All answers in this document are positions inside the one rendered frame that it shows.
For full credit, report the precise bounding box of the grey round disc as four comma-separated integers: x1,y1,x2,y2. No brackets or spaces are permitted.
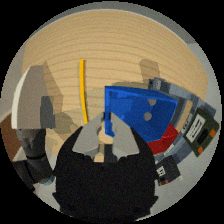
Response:
143,112,152,121
147,99,156,106

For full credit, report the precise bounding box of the yellow narrow bar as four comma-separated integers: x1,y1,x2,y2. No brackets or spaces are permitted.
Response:
80,59,88,124

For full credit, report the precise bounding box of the grey open bin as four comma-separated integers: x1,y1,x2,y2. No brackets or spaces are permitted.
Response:
154,152,164,161

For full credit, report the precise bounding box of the red open bin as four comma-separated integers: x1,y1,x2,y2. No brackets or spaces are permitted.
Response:
147,123,179,155

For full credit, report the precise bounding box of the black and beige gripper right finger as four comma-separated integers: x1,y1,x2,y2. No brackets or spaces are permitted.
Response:
110,112,160,180

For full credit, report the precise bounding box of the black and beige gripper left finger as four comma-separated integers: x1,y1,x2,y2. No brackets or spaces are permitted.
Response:
52,112,105,177

